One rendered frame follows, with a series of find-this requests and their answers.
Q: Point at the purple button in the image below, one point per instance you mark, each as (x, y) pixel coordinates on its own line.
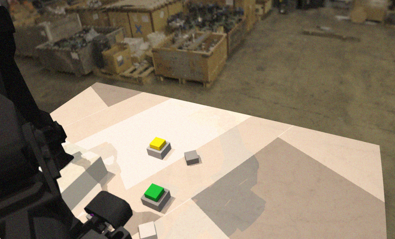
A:
(89, 216)

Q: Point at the green button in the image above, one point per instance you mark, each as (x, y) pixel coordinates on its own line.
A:
(156, 197)

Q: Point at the yellow button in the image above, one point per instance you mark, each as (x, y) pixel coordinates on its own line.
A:
(158, 148)

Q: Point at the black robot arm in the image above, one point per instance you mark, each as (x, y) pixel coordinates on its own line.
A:
(31, 204)

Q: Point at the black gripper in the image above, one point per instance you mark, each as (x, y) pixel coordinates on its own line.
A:
(105, 207)

